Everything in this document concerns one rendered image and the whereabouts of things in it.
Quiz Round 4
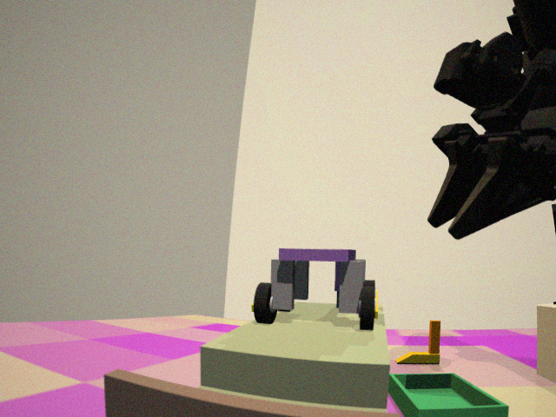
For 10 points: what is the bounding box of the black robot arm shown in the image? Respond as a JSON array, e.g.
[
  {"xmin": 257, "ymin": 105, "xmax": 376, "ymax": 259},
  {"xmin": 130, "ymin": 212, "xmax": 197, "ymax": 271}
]
[{"xmin": 434, "ymin": 0, "xmax": 556, "ymax": 122}]

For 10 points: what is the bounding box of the yellow chock with orange handle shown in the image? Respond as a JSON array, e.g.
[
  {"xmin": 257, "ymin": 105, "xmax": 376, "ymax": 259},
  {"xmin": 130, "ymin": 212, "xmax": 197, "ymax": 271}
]
[{"xmin": 395, "ymin": 321, "xmax": 441, "ymax": 365}]

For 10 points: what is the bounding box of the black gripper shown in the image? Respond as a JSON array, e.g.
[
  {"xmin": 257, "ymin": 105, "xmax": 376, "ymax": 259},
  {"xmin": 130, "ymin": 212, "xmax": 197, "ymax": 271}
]
[{"xmin": 427, "ymin": 64, "xmax": 556, "ymax": 240}]

